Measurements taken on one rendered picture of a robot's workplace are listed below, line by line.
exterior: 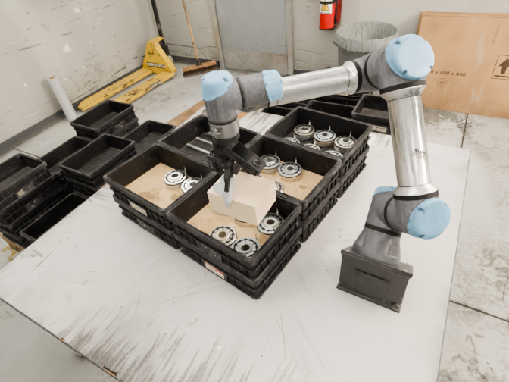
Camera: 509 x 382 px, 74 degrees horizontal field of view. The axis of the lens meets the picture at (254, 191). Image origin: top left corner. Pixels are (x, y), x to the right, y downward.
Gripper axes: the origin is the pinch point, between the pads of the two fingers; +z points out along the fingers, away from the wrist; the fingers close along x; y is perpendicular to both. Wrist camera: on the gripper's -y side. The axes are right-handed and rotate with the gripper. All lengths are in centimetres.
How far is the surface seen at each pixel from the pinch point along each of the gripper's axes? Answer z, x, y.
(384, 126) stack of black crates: 57, -144, -16
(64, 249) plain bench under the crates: 39, 24, 79
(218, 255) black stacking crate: 24.5, 8.4, 7.9
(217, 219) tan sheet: 26.7, -7.3, 19.3
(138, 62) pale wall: 95, -267, 336
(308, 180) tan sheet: 26.9, -41.9, -4.4
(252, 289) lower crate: 33.7, 10.3, -5.3
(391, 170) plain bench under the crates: 40, -78, -32
